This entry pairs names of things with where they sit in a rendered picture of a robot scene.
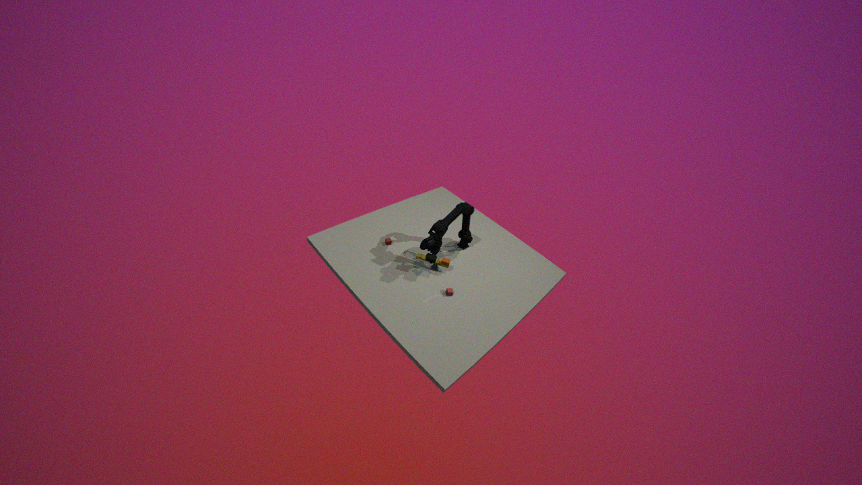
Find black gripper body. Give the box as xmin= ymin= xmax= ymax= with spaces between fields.
xmin=425 ymin=241 xmax=442 ymax=263

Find yellow bar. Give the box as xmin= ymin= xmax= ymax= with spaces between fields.
xmin=416 ymin=253 xmax=451 ymax=268

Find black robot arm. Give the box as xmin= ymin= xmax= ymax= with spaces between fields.
xmin=420 ymin=202 xmax=474 ymax=251

